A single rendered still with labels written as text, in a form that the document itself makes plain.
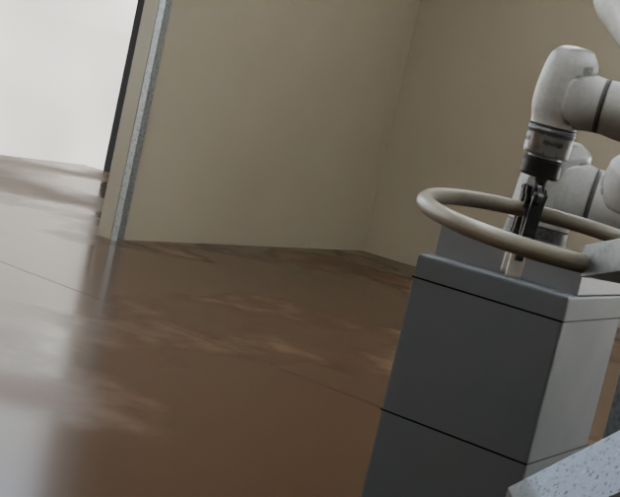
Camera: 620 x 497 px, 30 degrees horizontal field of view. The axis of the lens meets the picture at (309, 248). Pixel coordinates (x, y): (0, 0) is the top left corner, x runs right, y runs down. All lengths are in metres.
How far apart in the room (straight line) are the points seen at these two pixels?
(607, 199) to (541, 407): 0.52
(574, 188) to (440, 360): 0.52
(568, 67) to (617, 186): 0.67
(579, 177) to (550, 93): 0.68
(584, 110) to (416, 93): 7.67
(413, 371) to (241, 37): 5.44
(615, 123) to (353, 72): 7.16
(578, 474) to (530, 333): 1.36
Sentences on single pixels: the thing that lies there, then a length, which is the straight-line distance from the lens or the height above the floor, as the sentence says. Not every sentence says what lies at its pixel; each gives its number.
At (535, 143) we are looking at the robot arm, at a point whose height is 1.11.
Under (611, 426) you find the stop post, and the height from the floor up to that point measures 0.32.
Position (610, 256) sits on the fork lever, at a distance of 1.77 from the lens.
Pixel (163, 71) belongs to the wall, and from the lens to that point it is 7.55.
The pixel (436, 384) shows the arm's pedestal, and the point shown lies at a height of 0.51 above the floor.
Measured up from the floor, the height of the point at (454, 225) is 0.95.
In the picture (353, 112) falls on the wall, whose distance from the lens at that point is 9.40.
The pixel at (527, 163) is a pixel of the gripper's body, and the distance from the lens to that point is 2.25.
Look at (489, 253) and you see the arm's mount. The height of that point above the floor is 0.84.
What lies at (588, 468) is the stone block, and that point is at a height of 0.76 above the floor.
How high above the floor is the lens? 1.08
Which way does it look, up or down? 7 degrees down
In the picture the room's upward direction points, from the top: 13 degrees clockwise
